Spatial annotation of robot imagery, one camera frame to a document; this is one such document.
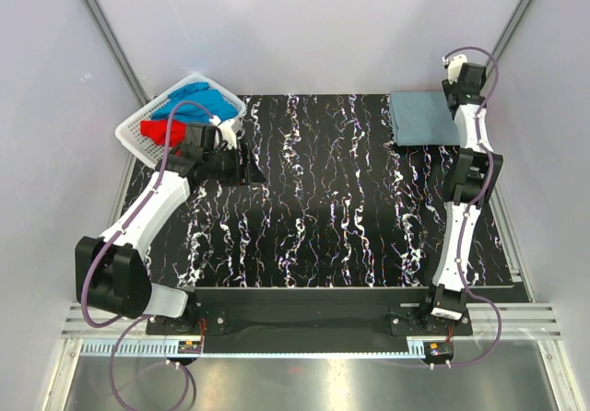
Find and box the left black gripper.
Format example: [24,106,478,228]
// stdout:
[204,143,266,187]

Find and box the grey blue t shirt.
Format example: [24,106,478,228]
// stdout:
[390,91,459,147]

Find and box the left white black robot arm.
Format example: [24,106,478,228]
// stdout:
[75,122,266,334]

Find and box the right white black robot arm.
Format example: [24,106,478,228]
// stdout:
[418,54,503,335]

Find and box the black marble pattern mat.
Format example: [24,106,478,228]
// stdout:
[94,92,525,288]

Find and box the red t shirt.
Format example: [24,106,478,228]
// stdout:
[140,120,186,147]

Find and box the white plastic laundry basket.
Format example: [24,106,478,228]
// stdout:
[115,74,246,168]

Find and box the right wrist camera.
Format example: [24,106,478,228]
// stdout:
[442,53,468,84]

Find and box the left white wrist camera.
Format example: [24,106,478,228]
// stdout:
[209,115,242,149]

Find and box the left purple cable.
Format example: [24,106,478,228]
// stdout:
[80,100,222,410]

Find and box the purple cable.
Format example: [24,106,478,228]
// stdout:
[80,100,222,410]
[442,46,503,366]

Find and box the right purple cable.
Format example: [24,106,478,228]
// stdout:
[442,46,503,366]

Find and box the aluminium frame rail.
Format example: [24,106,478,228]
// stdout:
[61,303,561,359]

